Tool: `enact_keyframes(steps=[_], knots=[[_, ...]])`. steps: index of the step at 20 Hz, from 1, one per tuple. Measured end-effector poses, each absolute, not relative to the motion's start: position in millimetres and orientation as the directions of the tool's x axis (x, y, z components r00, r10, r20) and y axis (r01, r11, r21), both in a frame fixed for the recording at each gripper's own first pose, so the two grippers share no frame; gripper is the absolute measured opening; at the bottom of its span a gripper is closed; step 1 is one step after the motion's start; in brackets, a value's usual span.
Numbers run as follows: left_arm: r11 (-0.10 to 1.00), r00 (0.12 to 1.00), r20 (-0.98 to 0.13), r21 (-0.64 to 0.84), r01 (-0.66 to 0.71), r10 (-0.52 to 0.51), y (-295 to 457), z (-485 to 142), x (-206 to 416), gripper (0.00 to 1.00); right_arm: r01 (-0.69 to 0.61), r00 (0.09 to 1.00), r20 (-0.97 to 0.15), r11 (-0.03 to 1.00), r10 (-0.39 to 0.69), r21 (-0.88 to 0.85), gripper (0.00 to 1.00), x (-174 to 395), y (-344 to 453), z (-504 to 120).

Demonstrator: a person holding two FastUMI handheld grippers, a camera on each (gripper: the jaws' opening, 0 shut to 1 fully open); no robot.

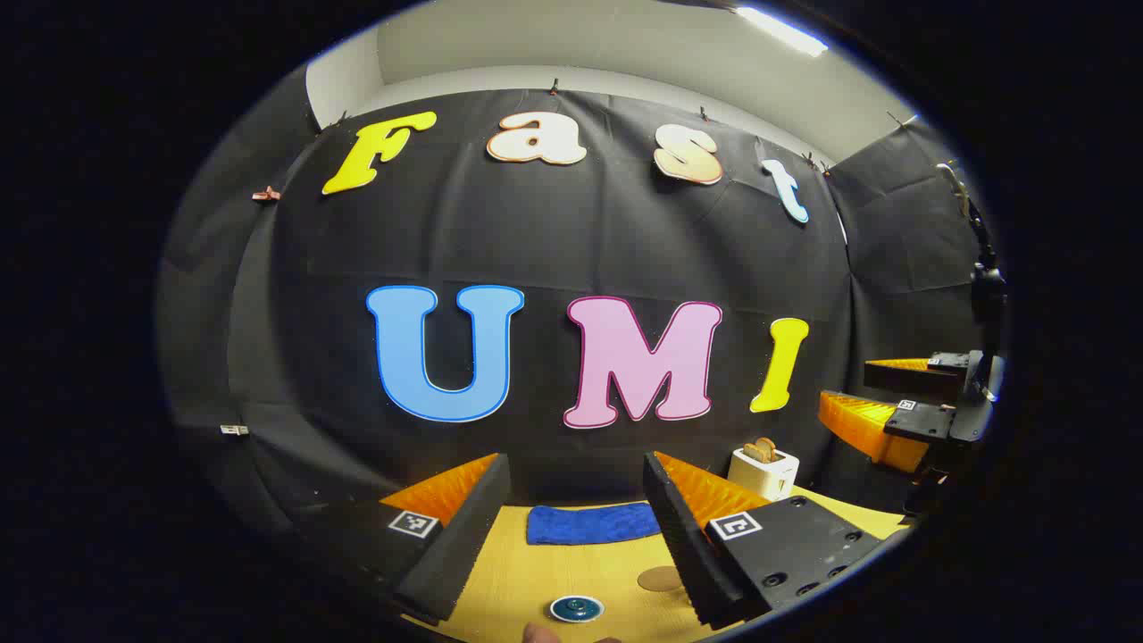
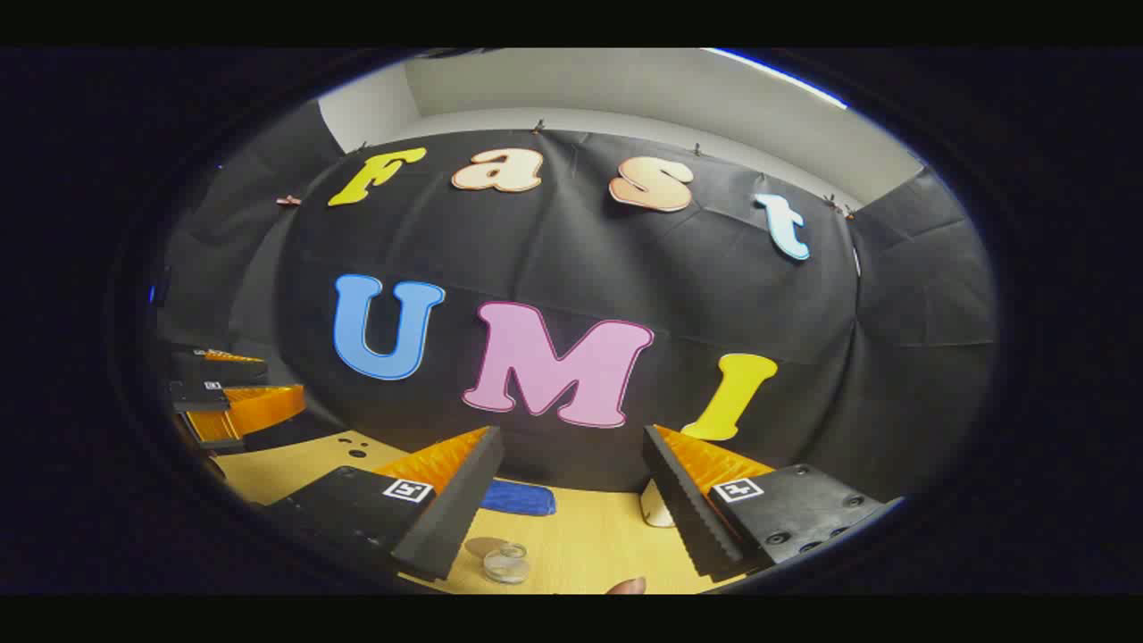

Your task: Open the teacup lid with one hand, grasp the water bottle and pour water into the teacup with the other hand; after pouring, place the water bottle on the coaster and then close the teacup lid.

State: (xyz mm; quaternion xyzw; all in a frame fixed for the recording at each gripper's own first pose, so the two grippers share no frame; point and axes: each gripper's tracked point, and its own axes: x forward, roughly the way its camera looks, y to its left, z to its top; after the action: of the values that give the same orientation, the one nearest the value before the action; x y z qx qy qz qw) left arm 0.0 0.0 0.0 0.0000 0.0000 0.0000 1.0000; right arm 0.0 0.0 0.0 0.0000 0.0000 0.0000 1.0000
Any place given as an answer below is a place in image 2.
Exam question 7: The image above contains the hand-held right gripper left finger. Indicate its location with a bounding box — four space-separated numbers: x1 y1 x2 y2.
263 426 505 583

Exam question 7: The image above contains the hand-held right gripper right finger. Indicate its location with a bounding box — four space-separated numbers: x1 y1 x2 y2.
641 424 905 584

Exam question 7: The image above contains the clear plastic water bottle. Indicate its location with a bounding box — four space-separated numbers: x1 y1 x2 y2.
484 542 531 586

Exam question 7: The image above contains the white toaster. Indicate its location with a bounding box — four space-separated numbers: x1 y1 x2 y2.
639 480 677 529

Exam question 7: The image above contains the blue towel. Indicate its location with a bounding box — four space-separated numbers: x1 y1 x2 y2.
480 480 557 518

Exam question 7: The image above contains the black backdrop cloth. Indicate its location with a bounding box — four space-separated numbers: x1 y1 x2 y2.
156 98 999 501

